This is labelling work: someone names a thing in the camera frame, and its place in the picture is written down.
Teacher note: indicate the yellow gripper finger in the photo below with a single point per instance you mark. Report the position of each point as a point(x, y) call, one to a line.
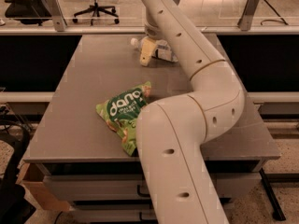
point(148, 46)

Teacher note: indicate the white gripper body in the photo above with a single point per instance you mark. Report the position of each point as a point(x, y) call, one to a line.
point(151, 32)

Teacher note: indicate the clear blue plastic water bottle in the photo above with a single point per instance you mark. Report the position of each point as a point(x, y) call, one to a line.
point(162, 52)

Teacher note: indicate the green chips bag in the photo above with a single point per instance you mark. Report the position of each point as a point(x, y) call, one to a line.
point(121, 112)

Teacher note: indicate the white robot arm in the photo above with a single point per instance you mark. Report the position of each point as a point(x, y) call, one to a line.
point(169, 132)

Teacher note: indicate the black office chair left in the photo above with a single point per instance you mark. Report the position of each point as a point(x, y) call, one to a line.
point(28, 11)

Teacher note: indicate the grey lower drawer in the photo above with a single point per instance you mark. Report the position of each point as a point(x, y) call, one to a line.
point(142, 213)

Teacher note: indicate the cardboard box under table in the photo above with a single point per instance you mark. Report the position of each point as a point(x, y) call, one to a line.
point(32, 178)

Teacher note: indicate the black chair foreground left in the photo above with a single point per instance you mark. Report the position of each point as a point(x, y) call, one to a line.
point(14, 208)

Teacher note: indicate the black table leg bar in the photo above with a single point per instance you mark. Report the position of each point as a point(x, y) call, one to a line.
point(277, 211)

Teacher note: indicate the right metal glass bracket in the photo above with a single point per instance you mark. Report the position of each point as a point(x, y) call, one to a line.
point(246, 19)

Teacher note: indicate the metal glass bracket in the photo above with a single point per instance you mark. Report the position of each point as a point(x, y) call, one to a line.
point(246, 19)
point(57, 15)

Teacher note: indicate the left metal glass bracket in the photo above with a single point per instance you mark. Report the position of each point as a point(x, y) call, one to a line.
point(57, 15)

